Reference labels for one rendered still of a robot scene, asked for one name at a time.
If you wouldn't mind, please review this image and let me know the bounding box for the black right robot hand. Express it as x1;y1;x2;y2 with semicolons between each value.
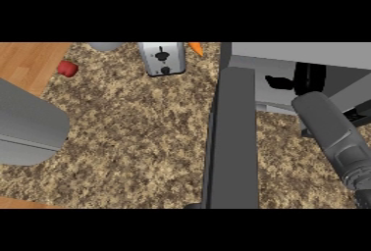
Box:
263;61;331;97

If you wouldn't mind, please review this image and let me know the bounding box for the pale grey microwave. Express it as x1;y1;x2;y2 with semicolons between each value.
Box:
229;41;371;138

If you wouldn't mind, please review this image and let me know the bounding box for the dark grey microwave door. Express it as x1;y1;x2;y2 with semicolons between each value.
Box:
183;41;260;210

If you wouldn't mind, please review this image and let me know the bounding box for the orange carrot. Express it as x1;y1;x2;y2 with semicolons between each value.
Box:
186;41;205;59

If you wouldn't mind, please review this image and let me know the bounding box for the silver toaster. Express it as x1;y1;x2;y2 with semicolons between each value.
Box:
136;41;187;78

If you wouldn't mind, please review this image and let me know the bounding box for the grey bowl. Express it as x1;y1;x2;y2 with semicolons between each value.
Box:
85;41;128;53

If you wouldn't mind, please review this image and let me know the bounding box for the red bell pepper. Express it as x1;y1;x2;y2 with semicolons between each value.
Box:
56;60;79;78

